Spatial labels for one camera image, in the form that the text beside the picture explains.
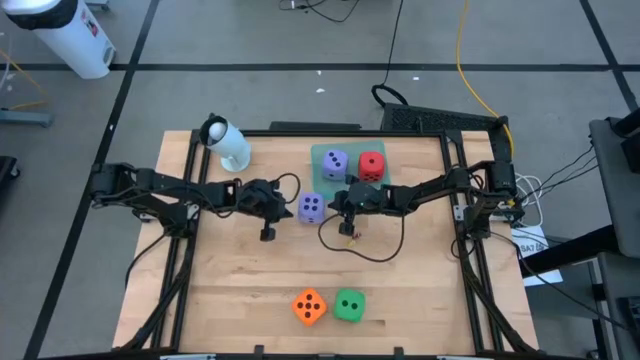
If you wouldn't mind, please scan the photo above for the black metal beam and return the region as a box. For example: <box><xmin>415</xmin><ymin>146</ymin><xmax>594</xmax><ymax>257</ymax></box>
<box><xmin>518</xmin><ymin>223</ymin><xmax>621</xmax><ymax>279</ymax></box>

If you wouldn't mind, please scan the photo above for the grey equipment cart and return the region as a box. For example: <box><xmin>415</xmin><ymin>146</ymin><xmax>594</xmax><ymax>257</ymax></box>
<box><xmin>588</xmin><ymin>117</ymin><xmax>640</xmax><ymax>259</ymax></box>

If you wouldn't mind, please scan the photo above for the teal translucent plastic bin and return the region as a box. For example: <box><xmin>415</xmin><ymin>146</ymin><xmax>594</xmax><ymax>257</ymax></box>
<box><xmin>309</xmin><ymin>139</ymin><xmax>392</xmax><ymax>201</ymax></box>

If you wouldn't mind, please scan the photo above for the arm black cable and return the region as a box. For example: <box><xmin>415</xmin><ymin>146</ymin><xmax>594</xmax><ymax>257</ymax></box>
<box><xmin>273</xmin><ymin>172</ymin><xmax>302</xmax><ymax>205</ymax></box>
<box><xmin>317</xmin><ymin>212</ymin><xmax>406</xmax><ymax>264</ymax></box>

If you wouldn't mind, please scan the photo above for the grey cabinet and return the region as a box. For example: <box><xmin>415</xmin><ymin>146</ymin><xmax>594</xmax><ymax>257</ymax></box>
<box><xmin>588</xmin><ymin>251</ymin><xmax>640</xmax><ymax>360</ymax></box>

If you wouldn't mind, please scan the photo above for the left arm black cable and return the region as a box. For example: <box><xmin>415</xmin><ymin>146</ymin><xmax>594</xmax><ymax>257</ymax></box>
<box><xmin>273</xmin><ymin>172</ymin><xmax>302</xmax><ymax>205</ymax></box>

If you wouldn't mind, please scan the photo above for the black flat bar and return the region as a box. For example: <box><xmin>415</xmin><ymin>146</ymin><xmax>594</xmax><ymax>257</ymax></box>
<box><xmin>268</xmin><ymin>121</ymin><xmax>362</xmax><ymax>133</ymax></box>

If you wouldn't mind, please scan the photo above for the white cable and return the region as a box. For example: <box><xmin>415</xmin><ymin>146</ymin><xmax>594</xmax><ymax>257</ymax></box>
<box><xmin>513</xmin><ymin>172</ymin><xmax>546</xmax><ymax>229</ymax></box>

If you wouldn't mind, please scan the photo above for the black chair base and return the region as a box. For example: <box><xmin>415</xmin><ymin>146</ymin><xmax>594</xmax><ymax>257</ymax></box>
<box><xmin>0</xmin><ymin>155</ymin><xmax>21</xmax><ymax>201</ymax></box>

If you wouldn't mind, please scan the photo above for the white paper sheet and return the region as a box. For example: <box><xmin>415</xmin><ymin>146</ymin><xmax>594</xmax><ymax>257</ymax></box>
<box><xmin>509</xmin><ymin>224</ymin><xmax>564</xmax><ymax>288</ymax></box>

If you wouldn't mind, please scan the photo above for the white camera on table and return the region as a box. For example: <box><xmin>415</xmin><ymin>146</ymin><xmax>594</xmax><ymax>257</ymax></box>
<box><xmin>198</xmin><ymin>114</ymin><xmax>253</xmax><ymax>174</ymax></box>

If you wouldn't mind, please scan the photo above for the purple foam die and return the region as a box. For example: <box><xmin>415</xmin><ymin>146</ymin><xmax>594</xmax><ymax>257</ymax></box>
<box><xmin>321</xmin><ymin>149</ymin><xmax>350</xmax><ymax>182</ymax></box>
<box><xmin>297</xmin><ymin>192</ymin><xmax>326</xmax><ymax>225</ymax></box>

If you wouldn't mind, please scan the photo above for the black tangled cable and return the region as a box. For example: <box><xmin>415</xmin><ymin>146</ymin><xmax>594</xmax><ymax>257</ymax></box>
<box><xmin>278</xmin><ymin>0</ymin><xmax>362</xmax><ymax>24</ymax></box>

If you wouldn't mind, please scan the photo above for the black perforated box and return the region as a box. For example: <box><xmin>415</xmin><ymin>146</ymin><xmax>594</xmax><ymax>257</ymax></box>
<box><xmin>380</xmin><ymin>102</ymin><xmax>502</xmax><ymax>134</ymax></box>

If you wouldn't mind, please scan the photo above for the green foam die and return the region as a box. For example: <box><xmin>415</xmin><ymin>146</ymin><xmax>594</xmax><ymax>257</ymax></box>
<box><xmin>332</xmin><ymin>287</ymin><xmax>368</xmax><ymax>324</ymax></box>

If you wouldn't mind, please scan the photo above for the black power cable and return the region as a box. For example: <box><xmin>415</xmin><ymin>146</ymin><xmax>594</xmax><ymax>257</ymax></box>
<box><xmin>370</xmin><ymin>0</ymin><xmax>405</xmax><ymax>109</ymax></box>

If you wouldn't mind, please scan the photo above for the orange foam die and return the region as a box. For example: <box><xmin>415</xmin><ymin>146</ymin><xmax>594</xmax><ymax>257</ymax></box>
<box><xmin>291</xmin><ymin>287</ymin><xmax>329</xmax><ymax>327</ymax></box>

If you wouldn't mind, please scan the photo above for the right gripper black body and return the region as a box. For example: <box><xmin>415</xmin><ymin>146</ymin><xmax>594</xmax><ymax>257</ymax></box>
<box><xmin>335</xmin><ymin>174</ymin><xmax>391</xmax><ymax>236</ymax></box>

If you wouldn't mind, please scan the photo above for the white cylindrical waste bin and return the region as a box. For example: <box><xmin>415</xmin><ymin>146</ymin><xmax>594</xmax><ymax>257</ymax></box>
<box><xmin>0</xmin><ymin>0</ymin><xmax>117</xmax><ymax>80</ymax></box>

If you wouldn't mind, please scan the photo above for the grey stand base bar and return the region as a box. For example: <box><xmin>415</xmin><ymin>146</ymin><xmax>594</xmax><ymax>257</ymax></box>
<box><xmin>0</xmin><ymin>108</ymin><xmax>54</xmax><ymax>129</ymax></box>

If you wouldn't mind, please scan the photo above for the thin yellow cable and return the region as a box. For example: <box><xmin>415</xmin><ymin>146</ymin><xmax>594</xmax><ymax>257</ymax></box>
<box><xmin>0</xmin><ymin>47</ymin><xmax>50</xmax><ymax>112</ymax></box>

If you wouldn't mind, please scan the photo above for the black aluminium table frame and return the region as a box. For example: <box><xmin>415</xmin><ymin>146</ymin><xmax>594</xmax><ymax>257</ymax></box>
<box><xmin>113</xmin><ymin>128</ymin><xmax>540</xmax><ymax>360</ymax></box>

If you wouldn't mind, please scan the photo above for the yellow extension cable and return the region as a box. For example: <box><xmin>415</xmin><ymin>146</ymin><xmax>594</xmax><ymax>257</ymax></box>
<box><xmin>454</xmin><ymin>0</ymin><xmax>516</xmax><ymax>160</ymax></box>

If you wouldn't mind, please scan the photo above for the red foam die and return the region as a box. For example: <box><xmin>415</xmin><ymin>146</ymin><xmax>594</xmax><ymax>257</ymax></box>
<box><xmin>357</xmin><ymin>151</ymin><xmax>387</xmax><ymax>183</ymax></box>

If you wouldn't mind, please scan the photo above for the black upright post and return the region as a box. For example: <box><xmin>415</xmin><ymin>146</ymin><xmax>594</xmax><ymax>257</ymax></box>
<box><xmin>492</xmin><ymin>115</ymin><xmax>515</xmax><ymax>167</ymax></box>

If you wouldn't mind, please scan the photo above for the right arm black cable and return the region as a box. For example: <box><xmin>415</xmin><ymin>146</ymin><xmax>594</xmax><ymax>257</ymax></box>
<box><xmin>317</xmin><ymin>212</ymin><xmax>406</xmax><ymax>264</ymax></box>

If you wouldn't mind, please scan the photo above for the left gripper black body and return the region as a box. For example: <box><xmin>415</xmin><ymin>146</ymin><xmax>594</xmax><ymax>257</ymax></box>
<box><xmin>237</xmin><ymin>178</ymin><xmax>281</xmax><ymax>243</ymax></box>

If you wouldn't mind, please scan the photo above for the long black cable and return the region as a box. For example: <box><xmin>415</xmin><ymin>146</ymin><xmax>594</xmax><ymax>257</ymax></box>
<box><xmin>489</xmin><ymin>230</ymin><xmax>632</xmax><ymax>332</ymax></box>
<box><xmin>123</xmin><ymin>230</ymin><xmax>174</xmax><ymax>292</ymax></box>

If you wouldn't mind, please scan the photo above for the black device box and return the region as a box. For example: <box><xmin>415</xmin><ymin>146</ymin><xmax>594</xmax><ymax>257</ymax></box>
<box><xmin>605</xmin><ymin>107</ymin><xmax>640</xmax><ymax>174</ymax></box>

